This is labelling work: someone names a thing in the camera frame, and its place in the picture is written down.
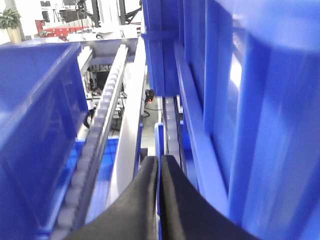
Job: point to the red machine frame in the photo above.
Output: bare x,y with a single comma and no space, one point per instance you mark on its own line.
62,30

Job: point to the roller conveyor rail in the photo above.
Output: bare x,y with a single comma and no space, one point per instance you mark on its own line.
73,212

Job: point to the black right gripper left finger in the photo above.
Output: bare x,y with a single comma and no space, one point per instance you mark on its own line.
133,215

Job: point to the blue bin upper right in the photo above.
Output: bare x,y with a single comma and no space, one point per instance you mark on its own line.
248,74

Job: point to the potted green plant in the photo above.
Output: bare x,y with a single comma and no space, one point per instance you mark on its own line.
10,21

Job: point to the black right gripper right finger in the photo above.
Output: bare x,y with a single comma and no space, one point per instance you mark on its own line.
185,214

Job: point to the large empty blue bin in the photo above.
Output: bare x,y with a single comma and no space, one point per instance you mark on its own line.
42,106

